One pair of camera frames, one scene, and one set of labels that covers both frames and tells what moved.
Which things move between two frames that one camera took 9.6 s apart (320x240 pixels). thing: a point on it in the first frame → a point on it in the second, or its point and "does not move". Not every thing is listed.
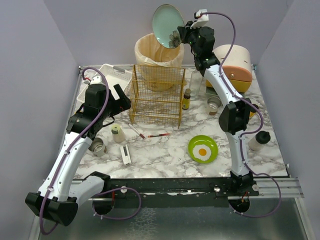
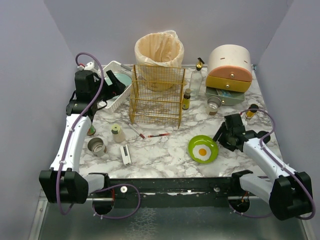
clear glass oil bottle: [195, 84] does not move
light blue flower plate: [166, 19] → [123, 78]
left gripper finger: [119, 91] → [112, 77]
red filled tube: [159, 135] does not move
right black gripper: [183, 32] → [225, 135]
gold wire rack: [156, 94] does not move
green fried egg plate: [202, 149] does not move
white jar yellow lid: [118, 133] does not move
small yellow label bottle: [186, 99] does not move
